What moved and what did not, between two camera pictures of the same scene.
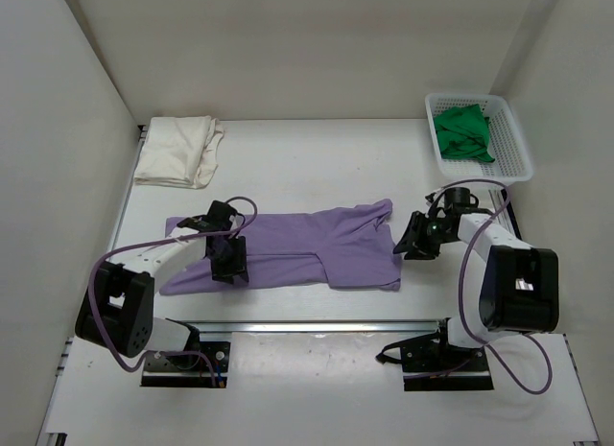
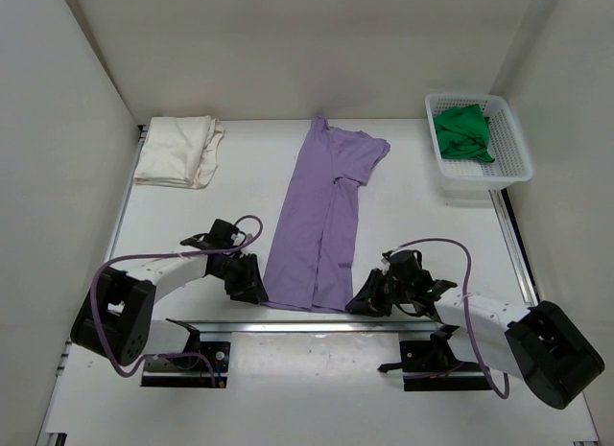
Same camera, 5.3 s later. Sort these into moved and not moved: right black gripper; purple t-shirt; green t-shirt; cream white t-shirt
Moved: right black gripper; purple t-shirt
Not moved: cream white t-shirt; green t-shirt
